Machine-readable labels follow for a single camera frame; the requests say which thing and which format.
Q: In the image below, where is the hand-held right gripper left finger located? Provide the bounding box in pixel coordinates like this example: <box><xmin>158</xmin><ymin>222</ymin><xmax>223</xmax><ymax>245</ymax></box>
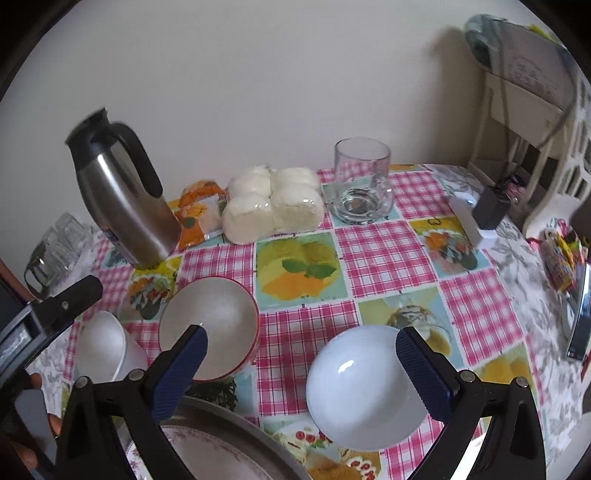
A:
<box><xmin>54</xmin><ymin>324</ymin><xmax>208</xmax><ymax>480</ymax></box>

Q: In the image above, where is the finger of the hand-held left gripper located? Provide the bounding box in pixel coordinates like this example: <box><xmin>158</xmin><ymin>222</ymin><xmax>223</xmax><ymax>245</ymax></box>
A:
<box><xmin>31</xmin><ymin>275</ymin><xmax>103</xmax><ymax>330</ymax></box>

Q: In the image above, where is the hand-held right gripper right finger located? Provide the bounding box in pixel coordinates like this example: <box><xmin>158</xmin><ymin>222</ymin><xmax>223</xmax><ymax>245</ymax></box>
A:
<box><xmin>396</xmin><ymin>327</ymin><xmax>548</xmax><ymax>480</ymax></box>

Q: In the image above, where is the white square bowl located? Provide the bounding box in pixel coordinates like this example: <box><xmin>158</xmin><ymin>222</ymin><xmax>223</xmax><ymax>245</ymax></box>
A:
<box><xmin>75</xmin><ymin>311</ymin><xmax>149</xmax><ymax>384</ymax></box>

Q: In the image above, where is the strawberry print bowl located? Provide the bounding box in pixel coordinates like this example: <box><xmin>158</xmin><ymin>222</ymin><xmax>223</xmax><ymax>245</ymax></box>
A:
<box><xmin>158</xmin><ymin>276</ymin><xmax>260</xmax><ymax>383</ymax></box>

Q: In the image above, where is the small floral bowl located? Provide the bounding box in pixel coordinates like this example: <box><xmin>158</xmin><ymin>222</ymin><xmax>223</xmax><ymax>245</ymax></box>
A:
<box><xmin>305</xmin><ymin>324</ymin><xmax>428</xmax><ymax>452</ymax></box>

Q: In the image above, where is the stainless steel basin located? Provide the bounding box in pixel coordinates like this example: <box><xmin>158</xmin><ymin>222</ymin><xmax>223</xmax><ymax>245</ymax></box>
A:
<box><xmin>117</xmin><ymin>396</ymin><xmax>315</xmax><ymax>480</ymax></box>

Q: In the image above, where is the floral rim plate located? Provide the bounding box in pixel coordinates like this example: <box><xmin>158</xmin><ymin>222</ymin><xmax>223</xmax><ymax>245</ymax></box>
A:
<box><xmin>124</xmin><ymin>425</ymin><xmax>296</xmax><ymax>480</ymax></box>

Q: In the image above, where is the person's left hand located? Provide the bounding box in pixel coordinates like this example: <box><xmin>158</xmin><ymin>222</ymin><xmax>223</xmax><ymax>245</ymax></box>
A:
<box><xmin>11</xmin><ymin>371</ymin><xmax>63</xmax><ymax>472</ymax></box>

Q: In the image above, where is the dark furniture with brown edge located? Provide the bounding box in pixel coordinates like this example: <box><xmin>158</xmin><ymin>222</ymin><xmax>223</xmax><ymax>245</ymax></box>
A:
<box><xmin>0</xmin><ymin>261</ymin><xmax>40</xmax><ymax>324</ymax></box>

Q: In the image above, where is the stainless steel thermos jug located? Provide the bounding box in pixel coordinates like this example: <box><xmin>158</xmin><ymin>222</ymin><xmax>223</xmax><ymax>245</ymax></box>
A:
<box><xmin>65</xmin><ymin>107</ymin><xmax>182</xmax><ymax>270</ymax></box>

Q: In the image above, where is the pink checked tablecloth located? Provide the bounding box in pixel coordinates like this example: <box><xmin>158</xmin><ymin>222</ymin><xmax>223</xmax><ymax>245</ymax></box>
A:
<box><xmin>60</xmin><ymin>164</ymin><xmax>555</xmax><ymax>480</ymax></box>

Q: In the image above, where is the orange snack packet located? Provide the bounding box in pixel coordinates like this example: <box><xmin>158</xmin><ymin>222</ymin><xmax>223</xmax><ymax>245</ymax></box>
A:
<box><xmin>178</xmin><ymin>180</ymin><xmax>227</xmax><ymax>251</ymax></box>

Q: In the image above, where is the smartphone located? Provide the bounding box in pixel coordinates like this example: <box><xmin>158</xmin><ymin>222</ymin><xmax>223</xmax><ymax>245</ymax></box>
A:
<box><xmin>566</xmin><ymin>263</ymin><xmax>591</xmax><ymax>361</ymax></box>

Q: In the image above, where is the colourful candy packet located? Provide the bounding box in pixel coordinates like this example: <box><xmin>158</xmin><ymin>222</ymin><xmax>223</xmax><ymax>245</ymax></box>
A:
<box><xmin>538</xmin><ymin>228</ymin><xmax>583</xmax><ymax>292</ymax></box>

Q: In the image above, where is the black charger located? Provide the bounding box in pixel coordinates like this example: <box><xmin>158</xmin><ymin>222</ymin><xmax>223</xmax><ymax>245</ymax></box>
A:
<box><xmin>473</xmin><ymin>185</ymin><xmax>513</xmax><ymax>230</ymax></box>

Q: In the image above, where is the clear glass mug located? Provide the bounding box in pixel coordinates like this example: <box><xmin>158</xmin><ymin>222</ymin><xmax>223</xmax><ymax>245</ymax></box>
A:
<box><xmin>334</xmin><ymin>137</ymin><xmax>394</xmax><ymax>226</ymax></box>

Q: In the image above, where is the bag of steamed buns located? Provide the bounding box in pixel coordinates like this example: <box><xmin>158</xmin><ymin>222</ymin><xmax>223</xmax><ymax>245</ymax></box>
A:
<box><xmin>222</xmin><ymin>165</ymin><xmax>325</xmax><ymax>244</ymax></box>

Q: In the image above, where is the white chair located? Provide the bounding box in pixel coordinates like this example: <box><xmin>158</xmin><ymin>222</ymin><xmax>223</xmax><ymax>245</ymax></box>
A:
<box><xmin>468</xmin><ymin>69</ymin><xmax>591</xmax><ymax>241</ymax></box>

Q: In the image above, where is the cloth on chair back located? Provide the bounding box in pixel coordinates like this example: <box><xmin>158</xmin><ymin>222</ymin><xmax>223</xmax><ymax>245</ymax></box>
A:
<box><xmin>464</xmin><ymin>14</ymin><xmax>585</xmax><ymax>114</ymax></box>

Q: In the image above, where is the glass teapot with dark handle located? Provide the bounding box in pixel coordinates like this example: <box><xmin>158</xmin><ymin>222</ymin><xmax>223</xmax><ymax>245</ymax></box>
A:
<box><xmin>23</xmin><ymin>242</ymin><xmax>63</xmax><ymax>289</ymax></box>

